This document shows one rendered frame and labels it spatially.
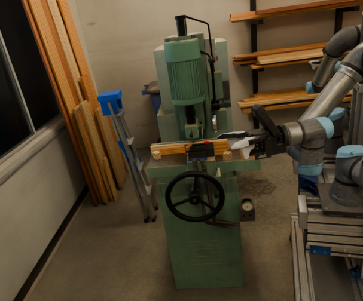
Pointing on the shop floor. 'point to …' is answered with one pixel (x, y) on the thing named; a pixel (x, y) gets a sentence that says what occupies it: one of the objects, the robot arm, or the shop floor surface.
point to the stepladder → (112, 105)
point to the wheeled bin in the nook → (153, 89)
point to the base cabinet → (204, 245)
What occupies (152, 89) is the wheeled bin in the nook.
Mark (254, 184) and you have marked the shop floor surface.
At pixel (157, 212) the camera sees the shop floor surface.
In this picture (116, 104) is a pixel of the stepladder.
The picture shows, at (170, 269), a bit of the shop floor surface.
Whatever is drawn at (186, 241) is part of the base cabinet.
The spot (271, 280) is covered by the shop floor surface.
